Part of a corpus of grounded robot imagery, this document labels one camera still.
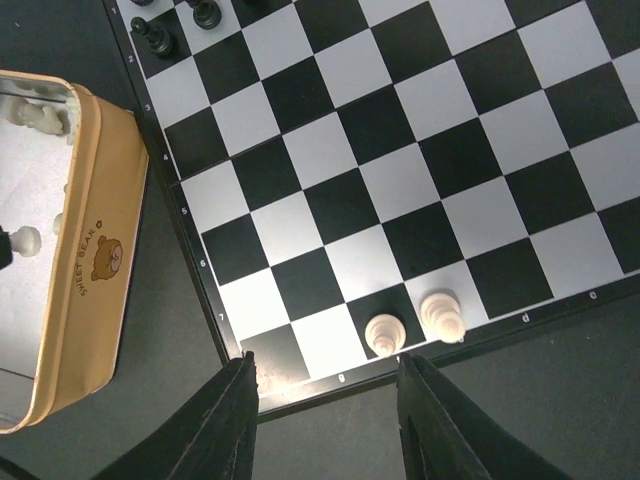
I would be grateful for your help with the tan sweet bear tin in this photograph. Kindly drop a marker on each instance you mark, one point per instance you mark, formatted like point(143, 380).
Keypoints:
point(73, 178)

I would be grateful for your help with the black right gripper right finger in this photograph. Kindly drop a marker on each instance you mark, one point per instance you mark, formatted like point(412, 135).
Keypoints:
point(445, 435)

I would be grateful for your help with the white chess king on board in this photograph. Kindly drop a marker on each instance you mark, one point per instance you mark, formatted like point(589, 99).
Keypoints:
point(441, 314)

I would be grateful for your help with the white chess bishop on board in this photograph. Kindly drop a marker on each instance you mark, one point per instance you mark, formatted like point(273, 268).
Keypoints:
point(385, 335)

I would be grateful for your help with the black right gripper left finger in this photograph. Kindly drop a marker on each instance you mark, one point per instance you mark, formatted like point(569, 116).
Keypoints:
point(212, 436)

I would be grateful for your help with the black and white chessboard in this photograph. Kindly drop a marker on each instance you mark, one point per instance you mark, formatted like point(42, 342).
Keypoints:
point(330, 161)

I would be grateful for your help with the black chess pawn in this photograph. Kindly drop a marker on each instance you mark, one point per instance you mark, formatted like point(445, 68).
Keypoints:
point(156, 39)

